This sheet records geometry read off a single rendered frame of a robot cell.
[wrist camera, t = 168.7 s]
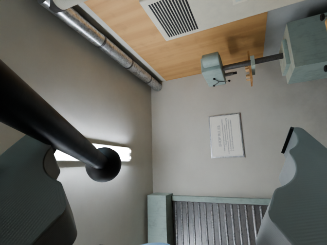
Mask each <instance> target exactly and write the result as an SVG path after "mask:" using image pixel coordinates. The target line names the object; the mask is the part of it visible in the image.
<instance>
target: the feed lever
mask: <svg viewBox="0 0 327 245"><path fill-rule="evenodd" d="M0 122H1V123H3V124H5V125H7V126H9V127H11V128H14V129H16V130H18V131H20V132H22V133H24V134H26V135H28V136H30V137H32V138H34V139H36V140H38V141H40V142H42V143H44V144H47V145H51V146H52V148H54V149H56V150H58V151H60V152H62V153H65V154H67V155H69V156H71V157H73V158H75V159H77V160H79V161H81V162H83V163H85V169H86V172H87V174H88V176H89V177H90V178H91V179H92V180H94V181H96V182H101V183H102V182H108V181H111V180H113V179H114V178H115V177H116V176H117V175H118V174H119V172H120V170H121V166H122V162H121V158H120V156H119V154H118V153H117V152H116V151H115V150H113V149H112V148H109V147H100V148H96V147H95V146H94V145H93V144H92V143H91V142H90V141H89V140H88V139H86V138H85V137H84V136H83V135H82V134H81V133H80V132H79V131H78V130H77V129H76V128H74V127H73V126H72V125H71V124H70V123H69V122H68V121H67V120H66V119H65V118H64V117H63V116H61V115H60V114H59V113H58V112H57V111H56V110H55V109H54V108H53V107H52V106H51V105H49V104H48V103H47V102H46V101H45V100H44V99H43V98H42V97H41V96H40V95H39V94H38V93H36V92H35V91H34V90H33V89H32V88H31V87H30V86H29V85H28V84H27V83H26V82H24V81H23V80H22V79H21V78H20V77H19V76H18V75H17V74H16V73H15V72H14V71H13V70H11V69H10V68H9V67H8V66H7V65H6V64H5V63H4V62H3V61H2V60H1V59H0Z"/></svg>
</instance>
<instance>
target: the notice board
mask: <svg viewBox="0 0 327 245"><path fill-rule="evenodd" d="M208 120H209V133H210V145H211V158H236V157H245V154H244V145H243V137H242V128H241V119H240V113H232V114H224V115H216V116H208Z"/></svg>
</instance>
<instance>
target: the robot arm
mask: <svg viewBox="0 0 327 245"><path fill-rule="evenodd" d="M56 151H57V150H56V149H54V148H52V146H51V145H47V144H44V143H42V142H40V141H38V140H36V139H34V138H32V137H30V136H28V135H25V136H24V137H22V138H21V139H20V140H18V141H17V142H16V143H14V144H13V145H12V146H11V147H9V148H8V149H7V150H6V151H5V152H4V153H2V154H1V155H0V245H73V243H74V242H75V240H76V238H77V229H76V225H75V221H74V217H73V212H72V209H71V207H70V204H69V202H68V199H67V197H66V194H65V191H64V188H63V186H62V183H61V182H60V181H57V178H58V176H59V174H60V168H59V166H58V163H57V161H56V158H55V152H56ZM281 153H283V154H284V157H285V158H286V161H285V163H284V166H283V168H282V170H281V173H280V175H279V181H280V183H281V185H282V186H281V187H279V188H277V189H275V191H274V193H273V195H272V198H271V200H270V203H269V205H268V207H267V210H266V212H265V215H264V217H263V220H262V223H261V226H260V229H259V232H258V235H257V238H256V245H327V148H326V147H324V146H323V145H322V144H321V143H320V142H319V141H318V140H316V139H315V138H314V137H313V136H312V135H310V134H309V133H308V132H307V131H306V130H304V129H303V128H300V127H290V129H289V132H288V134H287V137H286V140H285V143H284V146H283V149H282V151H281Z"/></svg>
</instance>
